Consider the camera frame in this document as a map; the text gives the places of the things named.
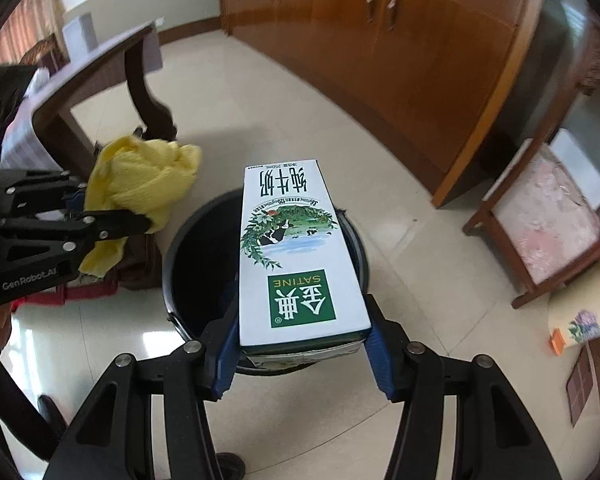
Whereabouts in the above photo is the wooden sideboard cabinet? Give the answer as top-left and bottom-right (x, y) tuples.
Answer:
(219, 0), (551, 208)

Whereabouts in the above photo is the floral printed mat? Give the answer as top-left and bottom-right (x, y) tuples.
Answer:
(547, 260), (600, 357)

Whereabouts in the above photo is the grey metal appliance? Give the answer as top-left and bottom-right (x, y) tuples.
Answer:
(495, 0), (583, 148)

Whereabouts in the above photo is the yellow cloth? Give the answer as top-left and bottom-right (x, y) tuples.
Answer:
(78, 134), (202, 278)

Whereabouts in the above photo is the dark wooden table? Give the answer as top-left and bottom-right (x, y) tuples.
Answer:
(30, 22), (181, 171)

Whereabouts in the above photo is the pink embroidered curtain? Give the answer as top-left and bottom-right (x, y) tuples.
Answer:
(0, 7), (66, 67)

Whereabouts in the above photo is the white box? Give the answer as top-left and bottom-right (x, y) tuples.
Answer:
(550, 129), (600, 207)

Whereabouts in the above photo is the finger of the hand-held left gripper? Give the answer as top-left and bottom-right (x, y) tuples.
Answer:
(0, 170), (88, 216)
(0, 207), (151, 265)

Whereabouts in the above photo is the red plastic stool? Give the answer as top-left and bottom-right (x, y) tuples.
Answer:
(14, 279), (120, 307)

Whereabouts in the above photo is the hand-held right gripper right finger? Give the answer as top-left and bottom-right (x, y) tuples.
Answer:
(362, 294), (563, 480)

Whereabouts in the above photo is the black trash bin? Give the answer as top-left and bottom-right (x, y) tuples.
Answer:
(162, 187), (370, 377)

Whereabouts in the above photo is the carved wooden sofa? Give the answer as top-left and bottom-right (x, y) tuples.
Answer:
(30, 35), (71, 68)

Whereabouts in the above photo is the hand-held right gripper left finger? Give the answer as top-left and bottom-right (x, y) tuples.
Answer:
(42, 285), (246, 480)

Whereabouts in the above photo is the white panel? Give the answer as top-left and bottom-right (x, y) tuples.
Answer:
(62, 14), (98, 58)

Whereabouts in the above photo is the green white milk carton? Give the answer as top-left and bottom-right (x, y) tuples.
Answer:
(239, 159), (373, 368)

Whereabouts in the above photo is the wooden chair with pink cushion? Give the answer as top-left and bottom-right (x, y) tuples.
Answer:
(462, 137), (600, 310)

